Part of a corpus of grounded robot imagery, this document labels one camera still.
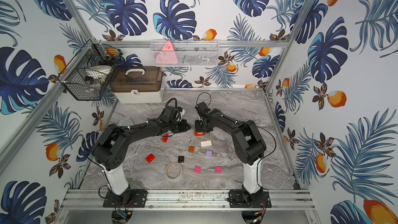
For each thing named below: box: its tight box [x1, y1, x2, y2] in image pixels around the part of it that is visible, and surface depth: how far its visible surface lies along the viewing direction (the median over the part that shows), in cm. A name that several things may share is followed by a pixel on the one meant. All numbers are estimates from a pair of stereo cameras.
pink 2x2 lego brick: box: [193, 165, 202, 174], surface depth 84 cm
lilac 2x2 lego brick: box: [205, 149, 213, 158], surface depth 90 cm
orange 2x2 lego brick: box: [188, 145, 195, 153], surface depth 92 cm
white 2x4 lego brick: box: [200, 140, 212, 148], surface depth 93 cm
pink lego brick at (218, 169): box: [215, 166, 223, 174], surface depth 83 cm
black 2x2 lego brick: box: [178, 155, 184, 163], surface depth 87 cm
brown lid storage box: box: [108, 65, 163, 104], surface depth 105 cm
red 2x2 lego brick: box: [144, 153, 156, 164], surface depth 89 cm
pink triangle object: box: [153, 40, 178, 65], surface depth 92 cm
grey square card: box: [119, 117, 135, 127], surface depth 103 cm
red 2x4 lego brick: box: [194, 130, 206, 137], surface depth 97 cm
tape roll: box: [165, 161, 183, 179], surface depth 85 cm
